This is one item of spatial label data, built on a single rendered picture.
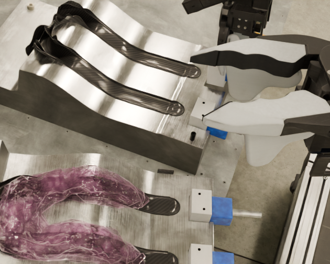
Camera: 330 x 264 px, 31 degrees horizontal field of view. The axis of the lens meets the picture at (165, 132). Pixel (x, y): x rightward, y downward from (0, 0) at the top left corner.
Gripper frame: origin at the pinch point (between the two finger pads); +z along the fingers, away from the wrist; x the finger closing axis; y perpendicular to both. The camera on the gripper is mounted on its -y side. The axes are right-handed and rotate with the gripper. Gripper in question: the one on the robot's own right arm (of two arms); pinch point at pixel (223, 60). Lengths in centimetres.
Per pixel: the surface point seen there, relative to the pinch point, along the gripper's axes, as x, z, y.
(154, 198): -28.0, 12.6, -4.3
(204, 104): -9.7, 4.0, -0.9
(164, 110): -11.2, 6.6, -8.3
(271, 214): 45, 92, 14
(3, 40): -5.9, 2.8, -45.8
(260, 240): 34, 93, 13
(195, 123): -13.1, 6.2, -1.5
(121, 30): 3.4, 0.6, -22.8
